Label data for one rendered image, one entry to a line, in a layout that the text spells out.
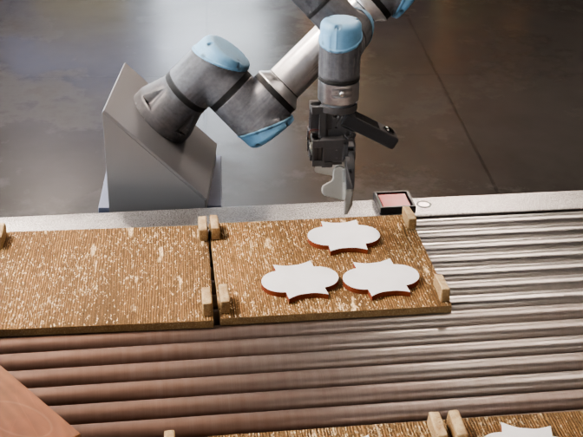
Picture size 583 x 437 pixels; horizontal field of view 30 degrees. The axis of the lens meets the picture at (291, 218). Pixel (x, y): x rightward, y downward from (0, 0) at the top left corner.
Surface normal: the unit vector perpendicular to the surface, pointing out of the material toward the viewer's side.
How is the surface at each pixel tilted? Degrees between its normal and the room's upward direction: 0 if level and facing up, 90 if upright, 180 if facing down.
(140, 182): 90
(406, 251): 0
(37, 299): 0
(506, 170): 0
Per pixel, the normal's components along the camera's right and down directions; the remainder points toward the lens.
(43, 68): 0.01, -0.88
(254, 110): 0.04, 0.11
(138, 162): -0.02, 0.47
